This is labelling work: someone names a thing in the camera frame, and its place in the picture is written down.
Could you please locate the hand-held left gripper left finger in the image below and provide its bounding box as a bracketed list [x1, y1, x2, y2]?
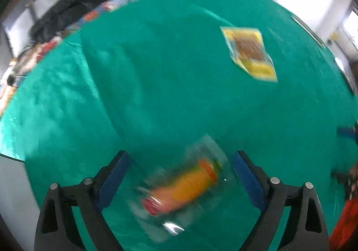
[34, 150, 130, 251]

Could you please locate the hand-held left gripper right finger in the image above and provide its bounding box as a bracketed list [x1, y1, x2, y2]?
[232, 151, 329, 251]

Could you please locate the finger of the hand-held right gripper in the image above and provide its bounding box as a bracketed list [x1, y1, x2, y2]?
[331, 170, 358, 200]
[337, 121, 358, 146]

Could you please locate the yellow biscuit packet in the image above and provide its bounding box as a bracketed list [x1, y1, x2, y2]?
[129, 133, 234, 243]

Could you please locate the yellow brown snack packet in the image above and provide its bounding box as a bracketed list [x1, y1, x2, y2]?
[219, 26, 278, 84]

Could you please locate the green cloth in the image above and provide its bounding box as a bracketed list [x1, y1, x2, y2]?
[0, 0, 358, 251]

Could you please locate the grey phone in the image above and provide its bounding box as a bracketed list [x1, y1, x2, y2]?
[291, 15, 326, 48]

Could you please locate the grey two-tone pillow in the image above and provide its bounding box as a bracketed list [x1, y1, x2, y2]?
[3, 0, 70, 58]

